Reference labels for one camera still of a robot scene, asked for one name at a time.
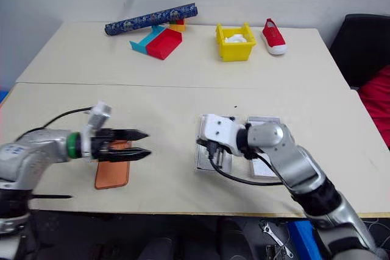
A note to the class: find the red plastic tray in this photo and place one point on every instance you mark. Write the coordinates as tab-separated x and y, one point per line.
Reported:
163	45

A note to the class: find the yellow and red toy block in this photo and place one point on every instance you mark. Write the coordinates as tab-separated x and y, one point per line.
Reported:
179	26

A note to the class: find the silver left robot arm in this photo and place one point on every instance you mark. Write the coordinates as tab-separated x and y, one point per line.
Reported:
33	153

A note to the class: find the black chair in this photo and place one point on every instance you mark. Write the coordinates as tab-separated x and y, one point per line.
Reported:
359	47

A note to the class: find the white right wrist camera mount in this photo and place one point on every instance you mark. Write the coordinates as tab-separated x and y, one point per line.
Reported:
221	129

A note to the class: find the thin black pointed rod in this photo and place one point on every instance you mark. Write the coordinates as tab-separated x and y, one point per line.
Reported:
51	196

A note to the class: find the orange phone case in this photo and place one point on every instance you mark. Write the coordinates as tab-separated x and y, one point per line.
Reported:
111	174

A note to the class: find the yellow plastic bin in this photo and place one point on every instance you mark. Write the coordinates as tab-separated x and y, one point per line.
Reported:
236	50

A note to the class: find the blue patterned scroll tube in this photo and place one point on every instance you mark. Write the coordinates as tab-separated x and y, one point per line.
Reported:
149	19

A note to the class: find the white object in bin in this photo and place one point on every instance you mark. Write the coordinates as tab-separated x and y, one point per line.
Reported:
236	38

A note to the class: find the teal plastic tray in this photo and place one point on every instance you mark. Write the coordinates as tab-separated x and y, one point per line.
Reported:
143	44

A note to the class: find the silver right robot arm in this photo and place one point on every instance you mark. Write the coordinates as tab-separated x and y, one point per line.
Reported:
292	156

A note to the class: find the blue box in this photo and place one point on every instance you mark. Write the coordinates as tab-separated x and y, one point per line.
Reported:
304	238

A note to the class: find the red fabric cushion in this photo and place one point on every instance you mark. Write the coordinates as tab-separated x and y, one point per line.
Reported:
377	101

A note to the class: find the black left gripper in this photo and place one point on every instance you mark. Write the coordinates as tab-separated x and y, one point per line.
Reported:
99	145

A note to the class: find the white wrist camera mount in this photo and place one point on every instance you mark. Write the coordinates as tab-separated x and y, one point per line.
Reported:
99	114
221	129

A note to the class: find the red canvas shoe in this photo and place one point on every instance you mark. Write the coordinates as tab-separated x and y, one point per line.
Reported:
274	36

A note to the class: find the silver adjustable wrench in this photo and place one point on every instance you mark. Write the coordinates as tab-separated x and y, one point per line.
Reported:
277	238

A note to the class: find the blue object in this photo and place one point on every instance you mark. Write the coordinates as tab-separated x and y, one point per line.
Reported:
3	97

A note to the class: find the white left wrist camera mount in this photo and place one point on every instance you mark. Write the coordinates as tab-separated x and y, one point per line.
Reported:
99	114

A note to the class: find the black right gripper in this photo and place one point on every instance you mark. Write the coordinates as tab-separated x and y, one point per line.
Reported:
204	143

